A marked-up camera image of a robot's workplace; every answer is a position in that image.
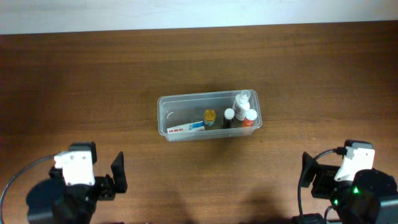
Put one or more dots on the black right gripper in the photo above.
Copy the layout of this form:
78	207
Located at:
321	181

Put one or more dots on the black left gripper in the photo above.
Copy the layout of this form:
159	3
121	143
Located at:
101	186

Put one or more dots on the orange tube white cap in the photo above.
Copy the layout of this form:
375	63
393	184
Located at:
251	116

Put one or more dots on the white blue toothpaste box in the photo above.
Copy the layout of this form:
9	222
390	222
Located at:
187	128

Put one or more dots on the white bottle clear cap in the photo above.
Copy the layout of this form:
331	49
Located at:
241	104

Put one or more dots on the dark bottle white cap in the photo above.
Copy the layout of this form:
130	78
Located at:
228	118

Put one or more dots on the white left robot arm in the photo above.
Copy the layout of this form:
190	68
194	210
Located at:
48	204

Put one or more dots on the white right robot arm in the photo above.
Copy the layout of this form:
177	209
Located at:
370	199

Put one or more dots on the clear plastic container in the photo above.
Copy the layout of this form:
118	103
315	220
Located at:
178	110

